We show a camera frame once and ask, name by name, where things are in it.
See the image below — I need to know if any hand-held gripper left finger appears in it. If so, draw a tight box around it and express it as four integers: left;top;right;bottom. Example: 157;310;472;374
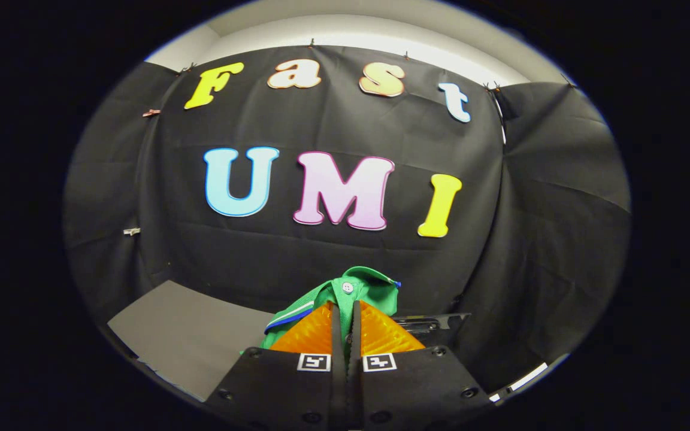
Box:
204;301;349;429

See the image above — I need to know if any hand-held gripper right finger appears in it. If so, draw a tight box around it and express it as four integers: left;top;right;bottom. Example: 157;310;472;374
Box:
348;299;492;429

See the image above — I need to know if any green polo shirt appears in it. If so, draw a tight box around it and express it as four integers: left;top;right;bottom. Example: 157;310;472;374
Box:
259;266;401;351

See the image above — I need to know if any black backdrop cloth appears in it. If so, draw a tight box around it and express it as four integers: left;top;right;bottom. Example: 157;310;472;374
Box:
63;45;631;396

